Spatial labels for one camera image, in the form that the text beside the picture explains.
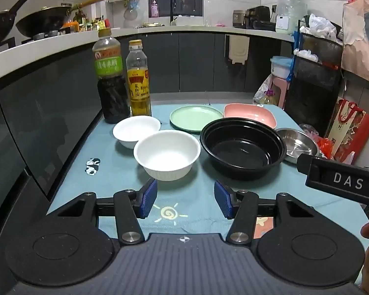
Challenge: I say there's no black wok with wooden handle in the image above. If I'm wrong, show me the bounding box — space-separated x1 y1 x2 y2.
15 0 110 38

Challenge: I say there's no large white bowl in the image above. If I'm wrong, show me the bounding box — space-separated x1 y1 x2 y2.
133 130 201 181

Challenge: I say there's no cooking oil bottle yellow label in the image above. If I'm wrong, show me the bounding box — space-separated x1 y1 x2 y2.
125 39 152 117

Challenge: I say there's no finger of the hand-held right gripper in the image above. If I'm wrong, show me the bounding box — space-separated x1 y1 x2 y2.
296 154 315 176

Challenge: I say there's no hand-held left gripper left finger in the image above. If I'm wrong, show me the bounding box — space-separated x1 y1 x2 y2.
48 178 158 246

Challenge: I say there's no green round plate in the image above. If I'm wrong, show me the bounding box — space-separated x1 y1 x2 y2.
169 105 224 134

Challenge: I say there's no blue printed tablecloth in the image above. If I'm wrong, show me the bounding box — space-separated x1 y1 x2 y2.
46 94 369 241

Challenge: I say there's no white plastic bag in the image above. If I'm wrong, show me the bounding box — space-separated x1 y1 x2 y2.
307 14 339 42

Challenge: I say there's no yellow oil jug in bag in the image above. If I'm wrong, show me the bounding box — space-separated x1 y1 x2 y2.
253 81 281 105

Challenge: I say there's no black plastic bowl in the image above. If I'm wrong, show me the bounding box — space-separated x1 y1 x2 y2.
200 117 287 180

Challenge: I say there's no black kitchen faucet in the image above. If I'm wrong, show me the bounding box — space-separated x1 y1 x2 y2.
169 0 178 26

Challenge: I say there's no red plastic bag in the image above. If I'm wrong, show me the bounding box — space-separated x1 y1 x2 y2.
313 136 335 160

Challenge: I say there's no black countertop appliance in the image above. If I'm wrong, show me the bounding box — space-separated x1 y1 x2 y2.
245 5 277 32

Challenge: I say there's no row of condiment jars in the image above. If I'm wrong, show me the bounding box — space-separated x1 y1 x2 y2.
63 12 112 33

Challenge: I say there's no small white bowl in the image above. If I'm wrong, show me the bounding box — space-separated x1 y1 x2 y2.
112 116 162 149

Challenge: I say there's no brown rice cooker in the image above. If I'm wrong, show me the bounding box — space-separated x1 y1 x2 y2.
232 9 247 29

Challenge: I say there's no pink square plate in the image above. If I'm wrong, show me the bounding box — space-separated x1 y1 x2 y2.
223 103 278 130

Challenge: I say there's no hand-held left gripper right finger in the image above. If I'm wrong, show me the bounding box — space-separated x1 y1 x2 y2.
214 181 324 245

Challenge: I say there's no clear plastic jar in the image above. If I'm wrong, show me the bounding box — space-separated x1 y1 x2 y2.
276 0 308 36

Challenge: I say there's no white kitchen countertop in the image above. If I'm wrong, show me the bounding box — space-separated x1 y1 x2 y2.
0 25 296 87

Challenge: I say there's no white container with blue lid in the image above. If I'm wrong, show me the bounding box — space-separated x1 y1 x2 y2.
270 56 293 79

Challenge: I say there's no hanging printed cloth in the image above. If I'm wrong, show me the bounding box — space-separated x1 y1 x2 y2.
341 0 369 84

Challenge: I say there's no red and white gift bag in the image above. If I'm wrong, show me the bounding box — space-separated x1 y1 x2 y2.
325 98 369 165

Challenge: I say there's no stainless steel bowl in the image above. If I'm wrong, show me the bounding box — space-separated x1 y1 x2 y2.
275 128 320 164

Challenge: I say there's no beige hanging bin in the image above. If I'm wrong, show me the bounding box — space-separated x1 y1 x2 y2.
228 35 250 66

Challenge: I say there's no black mesh storage rack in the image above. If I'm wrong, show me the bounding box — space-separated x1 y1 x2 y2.
284 20 344 129

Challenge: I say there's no pink plastic stool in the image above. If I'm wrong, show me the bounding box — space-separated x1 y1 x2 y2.
270 75 291 109

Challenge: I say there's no dark vinegar bottle green label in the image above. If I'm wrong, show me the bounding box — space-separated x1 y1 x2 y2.
92 28 131 124

